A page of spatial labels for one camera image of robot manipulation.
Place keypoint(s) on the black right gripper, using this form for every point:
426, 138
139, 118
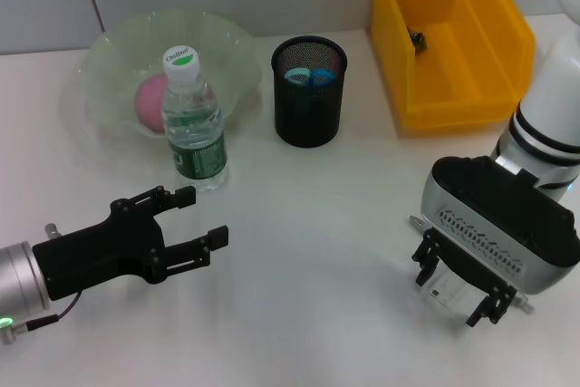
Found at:
471, 271

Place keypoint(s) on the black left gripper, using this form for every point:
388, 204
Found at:
99, 255

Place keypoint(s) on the transparent plastic ruler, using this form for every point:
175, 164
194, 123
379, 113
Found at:
448, 294

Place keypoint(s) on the grey clear pen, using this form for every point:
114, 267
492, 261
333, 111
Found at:
416, 222

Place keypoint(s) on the clear green-label water bottle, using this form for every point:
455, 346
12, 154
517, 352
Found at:
190, 110

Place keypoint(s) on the pink toy peach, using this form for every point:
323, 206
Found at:
147, 106

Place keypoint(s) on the blue capped scissors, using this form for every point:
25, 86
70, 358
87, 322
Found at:
296, 75

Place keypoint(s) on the green plastic scrap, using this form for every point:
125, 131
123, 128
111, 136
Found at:
418, 39

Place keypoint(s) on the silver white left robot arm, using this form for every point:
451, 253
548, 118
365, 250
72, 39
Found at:
22, 278

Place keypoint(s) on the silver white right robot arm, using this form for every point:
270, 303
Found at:
553, 88

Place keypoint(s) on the black mesh pen holder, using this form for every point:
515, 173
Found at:
308, 119

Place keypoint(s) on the green glass fruit plate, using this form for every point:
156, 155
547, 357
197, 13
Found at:
113, 56

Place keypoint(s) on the yellow plastic bin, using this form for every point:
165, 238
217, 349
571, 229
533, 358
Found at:
476, 70

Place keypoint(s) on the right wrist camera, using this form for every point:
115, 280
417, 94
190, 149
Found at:
498, 206

